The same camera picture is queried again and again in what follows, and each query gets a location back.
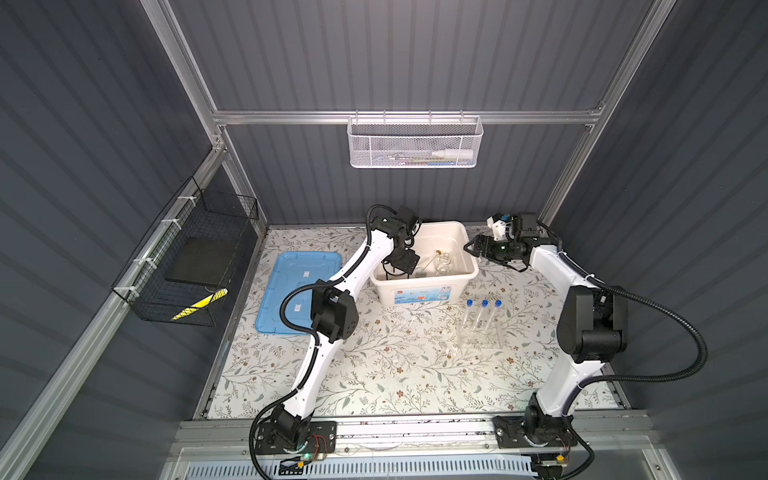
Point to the blue capped test tube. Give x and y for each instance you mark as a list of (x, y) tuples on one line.
[(493, 314), (482, 308), (468, 309)]

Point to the white bottle in basket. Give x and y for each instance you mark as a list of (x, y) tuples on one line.
[(452, 156)]

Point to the black wire basket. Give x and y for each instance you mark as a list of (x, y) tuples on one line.
[(193, 264)]

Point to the clear glass flask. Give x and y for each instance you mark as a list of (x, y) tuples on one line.
[(443, 264)]

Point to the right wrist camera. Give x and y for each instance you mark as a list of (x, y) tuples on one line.
[(498, 224)]

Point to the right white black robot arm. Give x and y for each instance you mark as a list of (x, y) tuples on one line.
[(593, 326)]

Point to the thin wire test tube brush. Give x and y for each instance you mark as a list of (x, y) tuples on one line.
[(423, 266)]

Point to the white wire mesh basket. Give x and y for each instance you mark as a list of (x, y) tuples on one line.
[(406, 141)]

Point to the blue plastic lid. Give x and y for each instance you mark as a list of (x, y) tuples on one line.
[(292, 270)]

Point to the clear test tube rack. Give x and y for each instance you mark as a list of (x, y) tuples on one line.
[(487, 336)]

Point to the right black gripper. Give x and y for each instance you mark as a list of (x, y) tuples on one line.
[(487, 252)]

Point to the black wire ring stand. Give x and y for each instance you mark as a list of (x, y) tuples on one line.
[(393, 273)]

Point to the white plastic storage bin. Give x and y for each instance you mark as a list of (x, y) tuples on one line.
[(426, 286)]

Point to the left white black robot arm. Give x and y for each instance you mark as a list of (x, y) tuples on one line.
[(389, 239)]

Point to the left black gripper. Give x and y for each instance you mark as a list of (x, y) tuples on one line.
[(407, 261)]

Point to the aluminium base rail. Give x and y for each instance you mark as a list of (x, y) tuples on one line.
[(414, 434)]

